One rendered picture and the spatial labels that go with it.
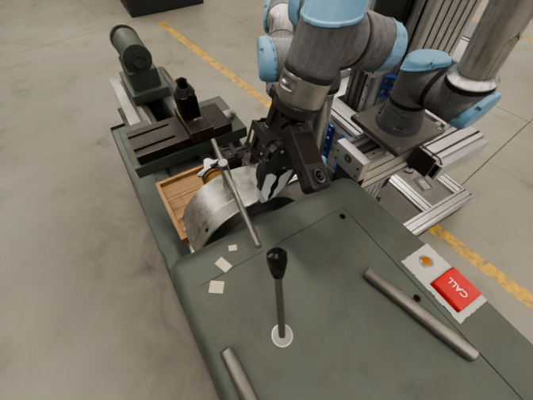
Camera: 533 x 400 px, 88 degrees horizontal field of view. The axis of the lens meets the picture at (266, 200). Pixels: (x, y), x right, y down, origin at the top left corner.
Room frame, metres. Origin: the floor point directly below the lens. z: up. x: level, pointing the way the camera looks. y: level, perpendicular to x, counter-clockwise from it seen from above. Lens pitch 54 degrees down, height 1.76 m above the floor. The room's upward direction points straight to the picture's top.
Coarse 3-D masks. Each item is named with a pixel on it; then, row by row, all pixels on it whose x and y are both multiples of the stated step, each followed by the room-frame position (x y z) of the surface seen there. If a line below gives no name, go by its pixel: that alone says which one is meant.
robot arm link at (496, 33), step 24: (504, 0) 0.61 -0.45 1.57; (528, 0) 0.59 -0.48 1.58; (480, 24) 0.64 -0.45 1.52; (504, 24) 0.60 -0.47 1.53; (528, 24) 0.61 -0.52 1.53; (480, 48) 0.61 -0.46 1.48; (504, 48) 0.59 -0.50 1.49; (456, 72) 0.64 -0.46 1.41; (480, 72) 0.60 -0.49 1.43; (432, 96) 0.66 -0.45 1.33; (456, 96) 0.61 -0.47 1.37; (480, 96) 0.59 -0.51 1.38; (456, 120) 0.59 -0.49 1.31
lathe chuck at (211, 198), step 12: (240, 168) 0.49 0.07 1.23; (216, 180) 0.45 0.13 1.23; (240, 180) 0.45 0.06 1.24; (204, 192) 0.42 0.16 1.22; (216, 192) 0.41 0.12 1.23; (228, 192) 0.41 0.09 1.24; (240, 192) 0.41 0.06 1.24; (192, 204) 0.40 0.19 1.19; (204, 204) 0.39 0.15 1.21; (216, 204) 0.38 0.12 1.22; (192, 216) 0.38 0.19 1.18; (204, 216) 0.36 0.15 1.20; (192, 228) 0.35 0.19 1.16; (192, 240) 0.33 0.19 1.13
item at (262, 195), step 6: (252, 168) 0.36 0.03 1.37; (252, 174) 0.35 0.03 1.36; (270, 174) 0.32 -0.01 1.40; (252, 180) 0.35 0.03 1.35; (270, 180) 0.32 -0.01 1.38; (264, 186) 0.32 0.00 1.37; (270, 186) 0.32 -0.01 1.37; (258, 192) 0.32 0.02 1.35; (264, 192) 0.32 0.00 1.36; (264, 198) 0.32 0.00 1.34
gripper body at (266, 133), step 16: (272, 96) 0.40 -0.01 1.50; (272, 112) 0.38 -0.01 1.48; (288, 112) 0.34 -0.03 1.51; (304, 112) 0.34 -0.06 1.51; (256, 128) 0.38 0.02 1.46; (272, 128) 0.37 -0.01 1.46; (256, 144) 0.37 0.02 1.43; (272, 144) 0.34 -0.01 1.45; (272, 160) 0.32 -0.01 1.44; (288, 160) 0.34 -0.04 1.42
